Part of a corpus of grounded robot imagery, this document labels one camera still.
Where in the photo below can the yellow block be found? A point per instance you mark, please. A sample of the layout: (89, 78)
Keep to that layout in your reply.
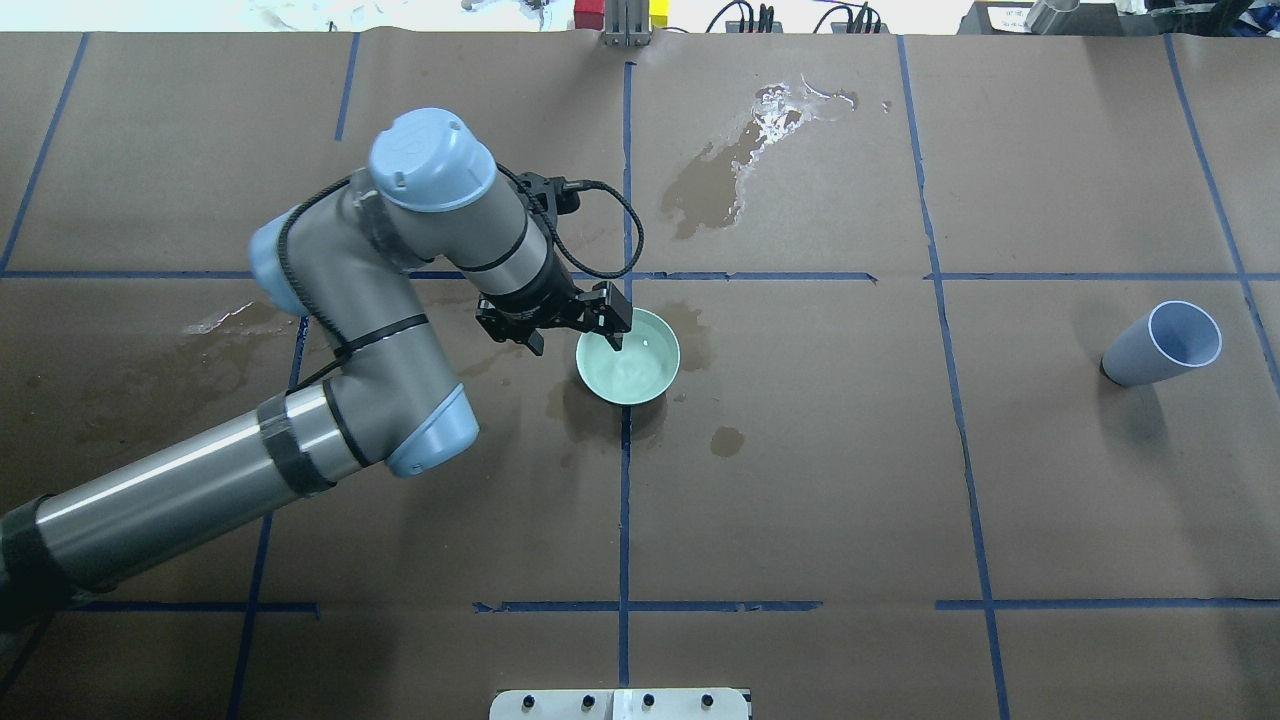
(658, 11)

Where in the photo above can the blue plastic cup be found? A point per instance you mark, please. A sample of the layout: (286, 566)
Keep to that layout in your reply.
(1172, 339)

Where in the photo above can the aluminium frame post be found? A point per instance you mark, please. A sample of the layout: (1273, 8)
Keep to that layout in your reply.
(626, 23)

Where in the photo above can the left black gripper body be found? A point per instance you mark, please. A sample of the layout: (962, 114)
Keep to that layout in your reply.
(533, 300)

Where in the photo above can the steel cylinder weight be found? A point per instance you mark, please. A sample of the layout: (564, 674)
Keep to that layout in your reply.
(1050, 17)

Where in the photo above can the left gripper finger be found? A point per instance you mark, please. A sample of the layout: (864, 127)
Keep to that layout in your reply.
(615, 315)

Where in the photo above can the green bowl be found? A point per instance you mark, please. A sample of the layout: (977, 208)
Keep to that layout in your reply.
(644, 368)

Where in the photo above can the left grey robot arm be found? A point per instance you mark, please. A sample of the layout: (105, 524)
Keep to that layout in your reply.
(540, 252)

